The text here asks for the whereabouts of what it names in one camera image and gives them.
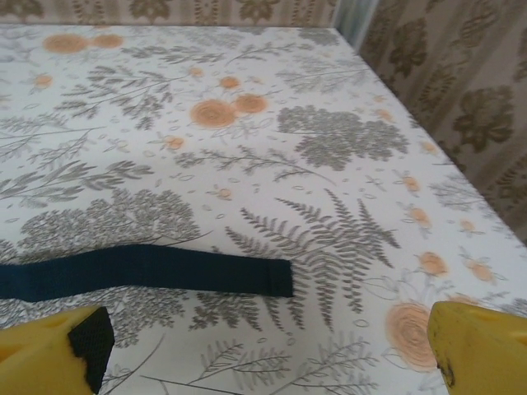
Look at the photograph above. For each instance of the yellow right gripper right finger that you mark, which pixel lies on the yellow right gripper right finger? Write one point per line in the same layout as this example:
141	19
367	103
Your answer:
486	354

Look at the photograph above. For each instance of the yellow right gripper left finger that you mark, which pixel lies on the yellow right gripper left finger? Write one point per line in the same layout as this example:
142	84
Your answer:
37	358

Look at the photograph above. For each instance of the navy blue backpack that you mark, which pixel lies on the navy blue backpack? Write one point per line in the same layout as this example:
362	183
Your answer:
164	267

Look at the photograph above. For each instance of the aluminium corner post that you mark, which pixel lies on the aluminium corner post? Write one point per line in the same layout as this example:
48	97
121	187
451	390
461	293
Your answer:
354	16

